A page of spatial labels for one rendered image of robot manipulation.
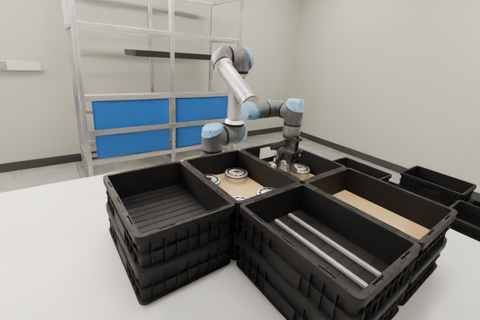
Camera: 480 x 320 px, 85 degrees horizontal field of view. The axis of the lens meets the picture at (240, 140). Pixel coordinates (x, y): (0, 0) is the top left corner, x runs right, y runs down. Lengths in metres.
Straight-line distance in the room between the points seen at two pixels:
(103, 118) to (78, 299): 2.03
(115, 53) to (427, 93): 3.77
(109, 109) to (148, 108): 0.36
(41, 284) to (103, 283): 0.17
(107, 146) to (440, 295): 2.61
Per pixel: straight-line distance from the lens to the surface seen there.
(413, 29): 4.07
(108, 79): 3.61
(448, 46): 3.91
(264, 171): 1.13
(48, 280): 1.04
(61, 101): 3.60
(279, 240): 0.72
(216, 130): 1.41
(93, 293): 0.95
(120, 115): 2.80
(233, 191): 1.10
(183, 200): 1.04
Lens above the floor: 1.36
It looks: 18 degrees down
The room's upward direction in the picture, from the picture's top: 4 degrees clockwise
